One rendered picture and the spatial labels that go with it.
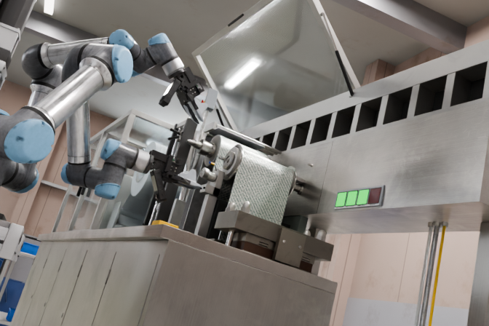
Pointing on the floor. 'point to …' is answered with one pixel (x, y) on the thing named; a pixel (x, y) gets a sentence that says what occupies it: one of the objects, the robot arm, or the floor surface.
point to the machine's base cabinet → (159, 289)
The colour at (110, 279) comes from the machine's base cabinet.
